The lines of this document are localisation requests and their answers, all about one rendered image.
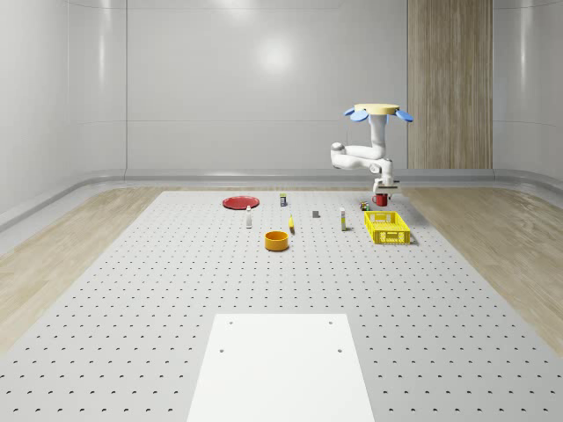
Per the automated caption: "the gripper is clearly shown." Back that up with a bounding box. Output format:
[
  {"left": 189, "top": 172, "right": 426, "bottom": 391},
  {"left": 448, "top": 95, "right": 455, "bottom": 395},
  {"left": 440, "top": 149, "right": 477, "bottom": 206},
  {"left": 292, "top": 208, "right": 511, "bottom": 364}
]
[{"left": 372, "top": 178, "right": 401, "bottom": 197}]

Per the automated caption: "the yellow bowl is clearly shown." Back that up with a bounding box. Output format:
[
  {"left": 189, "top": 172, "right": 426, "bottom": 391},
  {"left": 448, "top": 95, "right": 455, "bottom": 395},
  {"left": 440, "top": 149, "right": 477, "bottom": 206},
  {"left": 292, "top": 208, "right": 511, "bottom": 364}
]
[{"left": 264, "top": 230, "right": 290, "bottom": 252}]

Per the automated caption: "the white board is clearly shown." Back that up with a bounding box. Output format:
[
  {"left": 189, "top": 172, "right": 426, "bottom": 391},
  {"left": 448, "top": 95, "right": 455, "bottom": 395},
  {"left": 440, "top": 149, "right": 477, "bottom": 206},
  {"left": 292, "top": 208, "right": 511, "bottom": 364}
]
[{"left": 186, "top": 313, "right": 377, "bottom": 422}]

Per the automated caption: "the yellow basket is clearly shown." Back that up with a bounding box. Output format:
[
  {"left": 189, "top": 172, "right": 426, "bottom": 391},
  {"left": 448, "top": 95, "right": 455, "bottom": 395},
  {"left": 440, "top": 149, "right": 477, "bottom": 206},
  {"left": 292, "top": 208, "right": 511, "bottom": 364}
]
[{"left": 363, "top": 210, "right": 413, "bottom": 245}]

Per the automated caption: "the red plate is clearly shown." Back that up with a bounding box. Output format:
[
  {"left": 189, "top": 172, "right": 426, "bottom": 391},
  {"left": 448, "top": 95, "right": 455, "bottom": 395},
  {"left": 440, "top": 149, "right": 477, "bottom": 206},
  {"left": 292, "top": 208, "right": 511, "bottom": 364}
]
[{"left": 222, "top": 195, "right": 261, "bottom": 211}]

